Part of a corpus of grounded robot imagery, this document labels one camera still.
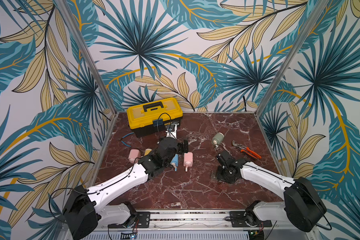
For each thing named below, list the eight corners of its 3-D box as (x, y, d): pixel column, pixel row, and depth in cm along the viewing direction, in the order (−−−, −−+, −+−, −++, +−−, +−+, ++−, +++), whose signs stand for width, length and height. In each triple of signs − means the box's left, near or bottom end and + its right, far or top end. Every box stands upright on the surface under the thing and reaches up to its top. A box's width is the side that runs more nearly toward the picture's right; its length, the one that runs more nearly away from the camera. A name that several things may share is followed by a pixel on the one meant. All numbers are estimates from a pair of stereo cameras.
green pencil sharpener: (209, 144, 104) (211, 137, 97) (216, 137, 107) (219, 130, 101) (215, 149, 102) (218, 142, 95) (222, 142, 105) (225, 135, 99)
